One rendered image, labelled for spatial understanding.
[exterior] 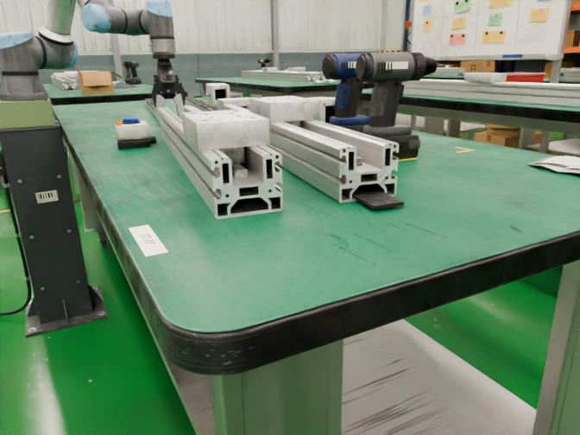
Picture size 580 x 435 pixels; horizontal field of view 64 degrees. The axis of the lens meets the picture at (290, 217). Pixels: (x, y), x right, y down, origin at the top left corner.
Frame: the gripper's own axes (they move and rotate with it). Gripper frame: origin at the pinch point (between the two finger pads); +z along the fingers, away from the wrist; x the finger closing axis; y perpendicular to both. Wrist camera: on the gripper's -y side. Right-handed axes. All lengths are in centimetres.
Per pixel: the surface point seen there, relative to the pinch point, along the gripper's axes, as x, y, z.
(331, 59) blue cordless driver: -33, -51, -18
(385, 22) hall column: -476, 672, -76
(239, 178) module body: 0, -92, -2
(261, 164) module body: -2, -95, -4
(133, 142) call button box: 13.2, -32.3, 1.5
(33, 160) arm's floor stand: 47, 29, 15
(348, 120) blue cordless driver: -37, -52, -3
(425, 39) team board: -254, 225, -32
